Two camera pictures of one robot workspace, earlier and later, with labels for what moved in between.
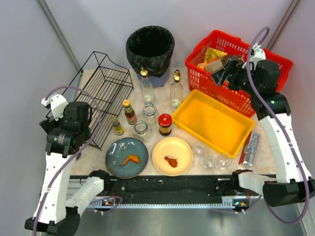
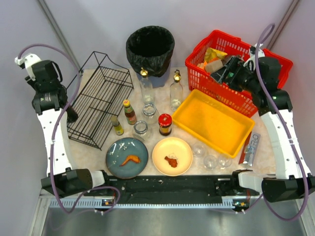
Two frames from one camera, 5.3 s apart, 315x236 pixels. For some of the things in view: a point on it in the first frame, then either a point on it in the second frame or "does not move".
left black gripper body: (46, 125) → (46, 105)
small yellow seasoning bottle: (118, 129) does not move
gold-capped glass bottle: (146, 87) does not move
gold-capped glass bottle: (176, 91) does not move
